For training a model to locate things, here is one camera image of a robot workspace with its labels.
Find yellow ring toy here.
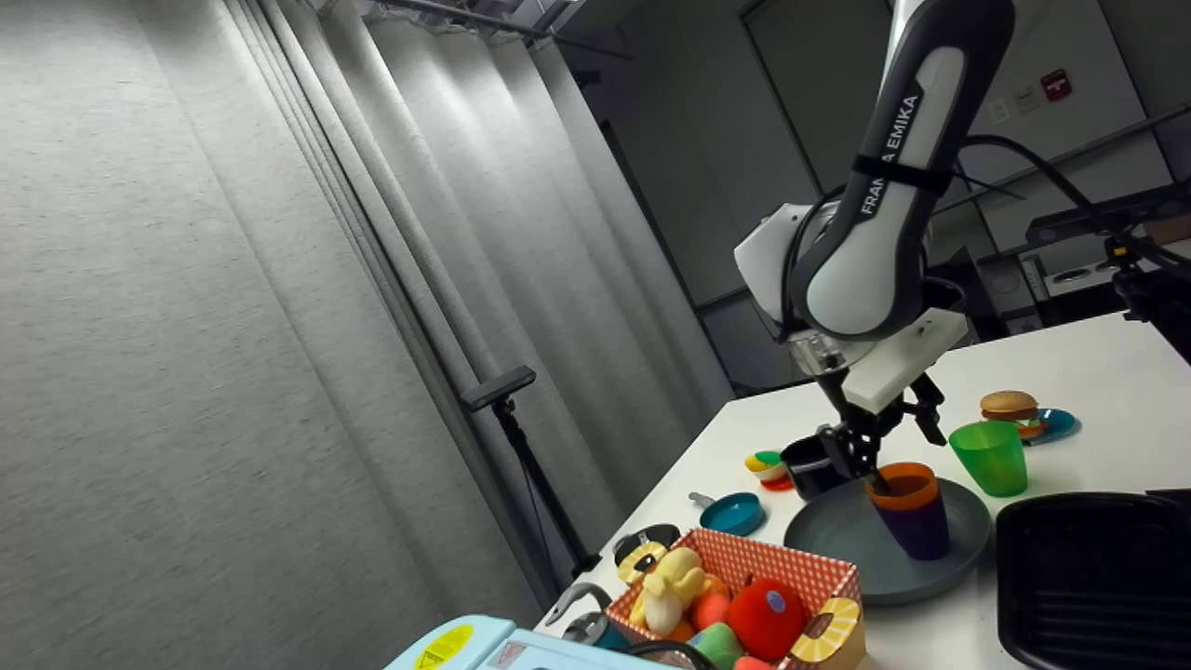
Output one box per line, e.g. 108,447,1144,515
785,596,862,670

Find black cooking pot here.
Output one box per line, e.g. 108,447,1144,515
778,427,872,503

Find red checkered toy box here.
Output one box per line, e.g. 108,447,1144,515
604,524,867,670

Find green round toy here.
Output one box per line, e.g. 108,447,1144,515
685,622,744,670

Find black tripod stand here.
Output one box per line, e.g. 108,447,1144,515
458,362,604,581

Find small blue dish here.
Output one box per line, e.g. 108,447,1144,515
1035,405,1086,447

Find grey pleated curtain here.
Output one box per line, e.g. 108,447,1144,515
221,0,736,601

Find grey round plate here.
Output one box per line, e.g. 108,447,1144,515
780,477,999,611

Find green translucent cup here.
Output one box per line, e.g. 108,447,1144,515
947,416,1035,503

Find black camera on stand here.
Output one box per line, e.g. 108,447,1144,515
1104,227,1191,365

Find orange toy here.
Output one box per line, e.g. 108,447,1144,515
687,587,736,634

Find red round toy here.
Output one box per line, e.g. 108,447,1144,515
721,576,814,666

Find green and yellow toy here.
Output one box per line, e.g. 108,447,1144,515
739,447,798,495

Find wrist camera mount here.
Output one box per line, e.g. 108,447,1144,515
841,305,975,416

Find orange plastic cup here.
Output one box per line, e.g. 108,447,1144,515
862,457,947,515

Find black plastic tray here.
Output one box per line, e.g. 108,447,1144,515
994,489,1191,670

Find toy hamburger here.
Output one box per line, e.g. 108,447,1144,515
979,387,1048,447

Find yellow plush toy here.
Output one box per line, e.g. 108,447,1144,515
625,542,712,640

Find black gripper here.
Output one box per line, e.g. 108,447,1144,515
814,365,954,495

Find teal toy pot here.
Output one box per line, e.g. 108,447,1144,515
685,489,769,540

